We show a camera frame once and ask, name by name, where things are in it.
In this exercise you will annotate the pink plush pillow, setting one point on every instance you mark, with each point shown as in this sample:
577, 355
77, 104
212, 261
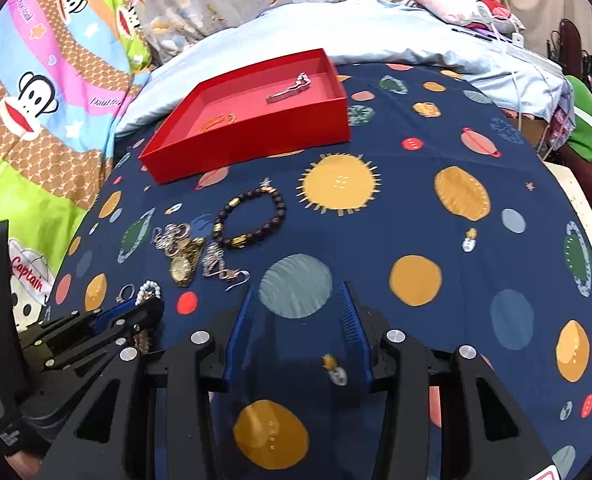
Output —
446, 2

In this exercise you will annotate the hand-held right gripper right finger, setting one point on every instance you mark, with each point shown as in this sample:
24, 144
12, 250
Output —
353, 325

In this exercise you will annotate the light blue pillow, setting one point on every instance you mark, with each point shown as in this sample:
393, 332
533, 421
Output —
326, 25

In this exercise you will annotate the gold wristwatch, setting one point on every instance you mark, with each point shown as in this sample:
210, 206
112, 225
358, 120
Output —
179, 268

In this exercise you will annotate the green cloth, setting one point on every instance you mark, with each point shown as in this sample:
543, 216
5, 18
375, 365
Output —
583, 120

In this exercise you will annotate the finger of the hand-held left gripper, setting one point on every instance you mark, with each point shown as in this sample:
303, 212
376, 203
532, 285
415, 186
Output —
120, 312
85, 347

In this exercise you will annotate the red cardboard tray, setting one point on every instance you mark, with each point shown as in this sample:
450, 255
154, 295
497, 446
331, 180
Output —
256, 145

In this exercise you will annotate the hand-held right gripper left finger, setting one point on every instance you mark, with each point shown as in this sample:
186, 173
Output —
238, 325

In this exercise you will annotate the monkey print blanket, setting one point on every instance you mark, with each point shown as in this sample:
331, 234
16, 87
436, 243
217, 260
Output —
50, 60

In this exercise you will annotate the dark maroon seat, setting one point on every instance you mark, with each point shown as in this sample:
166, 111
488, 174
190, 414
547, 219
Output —
591, 175

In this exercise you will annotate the navy planet print blanket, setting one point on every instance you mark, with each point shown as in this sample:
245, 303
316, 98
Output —
426, 185

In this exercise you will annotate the dark metal chair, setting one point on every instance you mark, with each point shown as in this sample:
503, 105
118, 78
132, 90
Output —
571, 35

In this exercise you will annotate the black pen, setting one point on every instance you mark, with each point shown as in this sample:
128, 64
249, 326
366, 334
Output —
468, 32

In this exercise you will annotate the grey floral sheet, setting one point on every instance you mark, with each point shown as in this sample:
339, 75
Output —
225, 0

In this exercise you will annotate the white power strip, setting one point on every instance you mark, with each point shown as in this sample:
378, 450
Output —
526, 57

